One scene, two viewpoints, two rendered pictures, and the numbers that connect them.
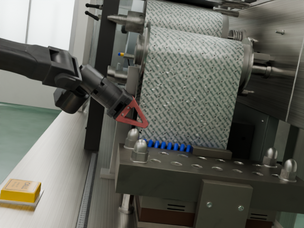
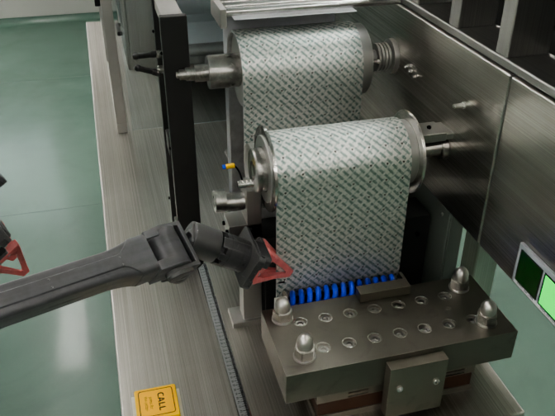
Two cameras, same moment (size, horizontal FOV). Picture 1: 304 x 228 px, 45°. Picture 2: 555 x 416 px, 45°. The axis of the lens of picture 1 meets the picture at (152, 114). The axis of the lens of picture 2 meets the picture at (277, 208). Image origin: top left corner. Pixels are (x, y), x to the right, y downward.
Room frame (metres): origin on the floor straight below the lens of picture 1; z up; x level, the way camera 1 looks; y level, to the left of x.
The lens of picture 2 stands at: (-0.04, 0.16, 1.79)
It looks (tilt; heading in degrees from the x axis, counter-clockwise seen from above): 32 degrees down; 352
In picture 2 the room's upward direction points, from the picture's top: straight up
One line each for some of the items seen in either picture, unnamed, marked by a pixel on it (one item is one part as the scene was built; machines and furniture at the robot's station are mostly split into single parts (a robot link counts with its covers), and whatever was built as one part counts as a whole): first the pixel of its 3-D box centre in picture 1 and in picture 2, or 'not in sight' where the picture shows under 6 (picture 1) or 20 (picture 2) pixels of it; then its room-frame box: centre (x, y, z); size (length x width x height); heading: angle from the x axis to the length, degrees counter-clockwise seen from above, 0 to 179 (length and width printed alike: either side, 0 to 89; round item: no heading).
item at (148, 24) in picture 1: (144, 50); (265, 168); (0.95, 0.04, 1.25); 0.15 x 0.01 x 0.15; 7
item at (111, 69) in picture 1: (111, 73); (219, 200); (0.97, 0.12, 1.18); 0.04 x 0.02 x 0.04; 7
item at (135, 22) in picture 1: (135, 22); (223, 71); (1.19, 0.10, 1.33); 0.06 x 0.06 x 0.06; 7
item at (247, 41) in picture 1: (241, 66); (405, 151); (0.98, -0.21, 1.25); 0.15 x 0.01 x 0.15; 7
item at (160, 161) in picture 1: (206, 176); (386, 333); (0.79, -0.14, 1.00); 0.40 x 0.16 x 0.06; 97
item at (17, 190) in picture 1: (21, 190); (157, 406); (0.76, 0.25, 0.91); 0.07 x 0.07 x 0.02; 7
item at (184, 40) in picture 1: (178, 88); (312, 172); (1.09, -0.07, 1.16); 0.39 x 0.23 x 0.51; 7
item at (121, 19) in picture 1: (116, 18); (192, 73); (1.18, 0.16, 1.33); 0.06 x 0.03 x 0.03; 97
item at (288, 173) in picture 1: (289, 168); (487, 311); (0.76, -0.31, 1.05); 0.04 x 0.04 x 0.04
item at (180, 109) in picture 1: (185, 114); (340, 245); (0.90, -0.08, 1.11); 0.23 x 0.01 x 0.18; 97
